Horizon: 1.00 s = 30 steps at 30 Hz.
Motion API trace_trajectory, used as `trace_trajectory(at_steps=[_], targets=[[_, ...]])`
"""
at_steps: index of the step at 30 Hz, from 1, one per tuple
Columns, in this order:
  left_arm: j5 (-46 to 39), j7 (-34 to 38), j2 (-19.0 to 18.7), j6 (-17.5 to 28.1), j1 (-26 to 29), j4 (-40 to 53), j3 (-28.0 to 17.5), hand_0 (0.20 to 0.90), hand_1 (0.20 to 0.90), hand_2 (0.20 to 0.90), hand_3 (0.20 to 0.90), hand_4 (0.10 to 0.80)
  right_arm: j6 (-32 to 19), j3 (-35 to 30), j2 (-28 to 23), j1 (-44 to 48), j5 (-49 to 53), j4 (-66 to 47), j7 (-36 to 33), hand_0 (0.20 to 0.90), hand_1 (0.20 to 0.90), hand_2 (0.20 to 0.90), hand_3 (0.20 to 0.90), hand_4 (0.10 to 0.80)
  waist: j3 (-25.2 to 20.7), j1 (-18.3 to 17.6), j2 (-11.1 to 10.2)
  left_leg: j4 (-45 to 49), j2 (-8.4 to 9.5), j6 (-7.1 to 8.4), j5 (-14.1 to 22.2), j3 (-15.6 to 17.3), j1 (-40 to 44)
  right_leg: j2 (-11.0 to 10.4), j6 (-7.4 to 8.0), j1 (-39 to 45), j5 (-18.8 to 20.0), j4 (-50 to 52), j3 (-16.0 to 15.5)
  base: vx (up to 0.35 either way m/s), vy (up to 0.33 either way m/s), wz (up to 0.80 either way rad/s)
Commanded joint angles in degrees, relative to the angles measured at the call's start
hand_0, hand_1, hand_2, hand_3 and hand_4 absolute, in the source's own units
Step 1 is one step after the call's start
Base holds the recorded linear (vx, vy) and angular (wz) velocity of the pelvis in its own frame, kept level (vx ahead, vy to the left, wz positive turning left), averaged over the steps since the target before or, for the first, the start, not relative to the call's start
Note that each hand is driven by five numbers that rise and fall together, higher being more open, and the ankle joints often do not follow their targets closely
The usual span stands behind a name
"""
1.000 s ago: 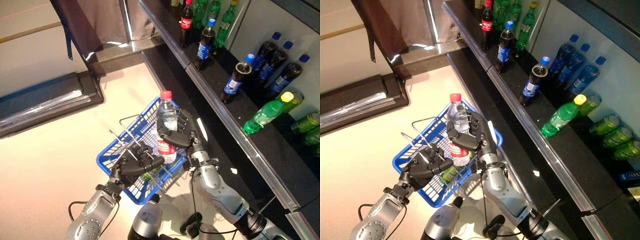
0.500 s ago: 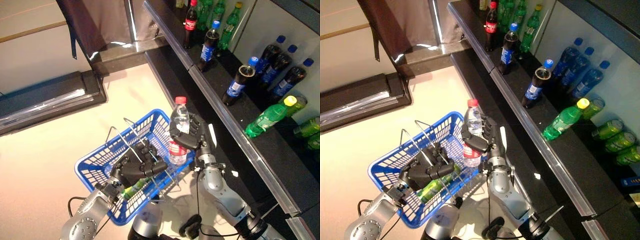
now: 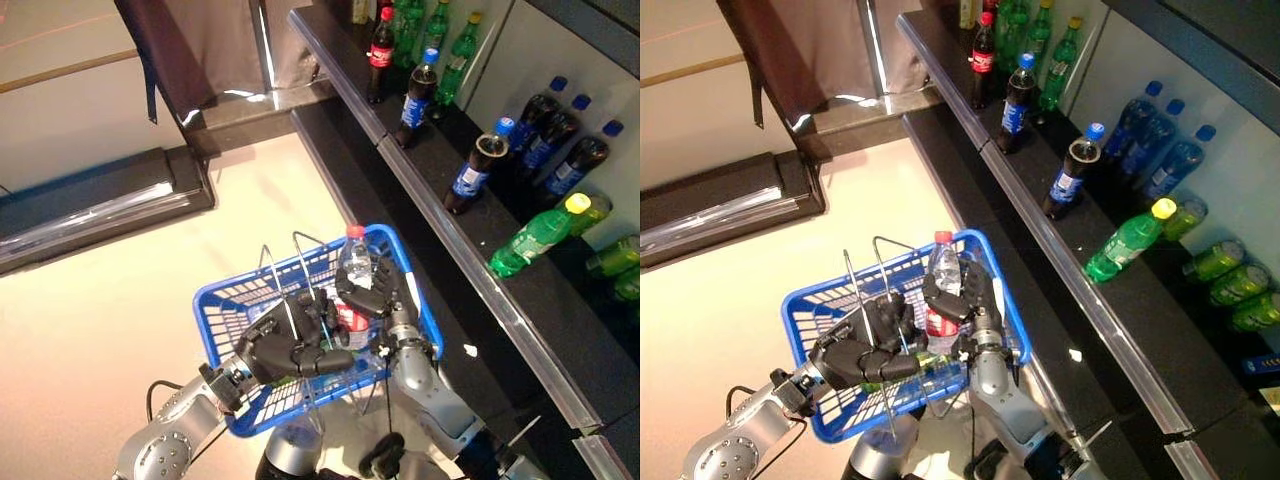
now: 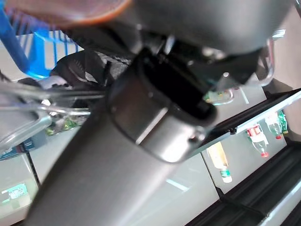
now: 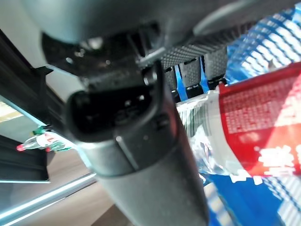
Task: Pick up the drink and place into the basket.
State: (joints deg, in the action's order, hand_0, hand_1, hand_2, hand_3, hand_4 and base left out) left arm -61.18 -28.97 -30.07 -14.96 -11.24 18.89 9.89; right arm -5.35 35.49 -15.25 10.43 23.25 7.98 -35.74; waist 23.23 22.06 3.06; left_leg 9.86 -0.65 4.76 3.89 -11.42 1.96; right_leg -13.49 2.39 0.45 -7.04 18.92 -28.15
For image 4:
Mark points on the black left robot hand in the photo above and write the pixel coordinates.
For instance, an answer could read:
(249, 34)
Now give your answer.
(94, 58)

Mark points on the green Sprite bottle yellow cap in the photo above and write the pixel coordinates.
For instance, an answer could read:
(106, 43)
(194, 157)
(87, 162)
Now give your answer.
(68, 123)

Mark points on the large yellow tea bottle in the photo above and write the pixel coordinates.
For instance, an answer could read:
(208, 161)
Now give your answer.
(218, 160)

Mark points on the water bottle red label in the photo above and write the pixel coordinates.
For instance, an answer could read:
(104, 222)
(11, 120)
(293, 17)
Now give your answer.
(257, 139)
(274, 127)

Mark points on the green soda bottle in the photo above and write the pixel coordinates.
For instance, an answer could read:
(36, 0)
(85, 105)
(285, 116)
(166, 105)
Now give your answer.
(283, 121)

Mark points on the dark metal shelf board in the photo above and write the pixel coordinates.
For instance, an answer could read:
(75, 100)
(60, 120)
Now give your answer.
(249, 115)
(258, 195)

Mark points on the blue plastic shopping basket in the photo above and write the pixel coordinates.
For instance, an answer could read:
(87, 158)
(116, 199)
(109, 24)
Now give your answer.
(41, 58)

